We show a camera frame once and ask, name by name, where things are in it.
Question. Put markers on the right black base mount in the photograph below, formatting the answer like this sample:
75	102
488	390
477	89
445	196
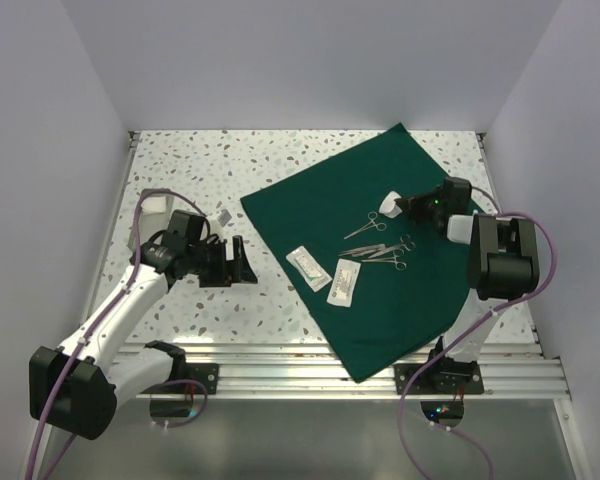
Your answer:
443	388

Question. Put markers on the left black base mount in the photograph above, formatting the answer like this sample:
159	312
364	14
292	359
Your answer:
183	398

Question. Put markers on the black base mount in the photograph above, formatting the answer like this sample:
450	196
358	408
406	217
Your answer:
183	398
443	388

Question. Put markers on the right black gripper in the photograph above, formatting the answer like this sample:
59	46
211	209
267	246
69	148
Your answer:
412	206

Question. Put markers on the white gauze pad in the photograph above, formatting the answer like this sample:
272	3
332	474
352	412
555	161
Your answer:
154	205
388	206

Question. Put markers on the silver surgical scissors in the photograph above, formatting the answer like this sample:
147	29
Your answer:
405	243

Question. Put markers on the silver tweezers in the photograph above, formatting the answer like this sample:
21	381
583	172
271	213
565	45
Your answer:
364	250

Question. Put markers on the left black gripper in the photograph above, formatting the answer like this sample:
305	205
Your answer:
228	271

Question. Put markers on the suture packet green thread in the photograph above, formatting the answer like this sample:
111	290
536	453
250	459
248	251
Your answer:
314	275

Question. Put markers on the silver forceps lower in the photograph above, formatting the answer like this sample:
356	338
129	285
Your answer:
393	259

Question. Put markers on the metal instrument tray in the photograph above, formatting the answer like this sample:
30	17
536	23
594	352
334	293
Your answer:
150	224

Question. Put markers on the silver forceps upper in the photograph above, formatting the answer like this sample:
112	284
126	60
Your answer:
373	223

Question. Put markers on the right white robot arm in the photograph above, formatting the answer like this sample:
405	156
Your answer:
502	265

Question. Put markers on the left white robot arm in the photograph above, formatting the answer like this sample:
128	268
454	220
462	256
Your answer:
78	386

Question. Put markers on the silver forceps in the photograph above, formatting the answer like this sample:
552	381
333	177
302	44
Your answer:
393	259
373	223

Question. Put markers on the white suture packet printed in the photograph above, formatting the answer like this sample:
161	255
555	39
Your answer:
344	283

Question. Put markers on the green surgical drape cloth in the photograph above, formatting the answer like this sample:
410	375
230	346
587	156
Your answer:
323	209

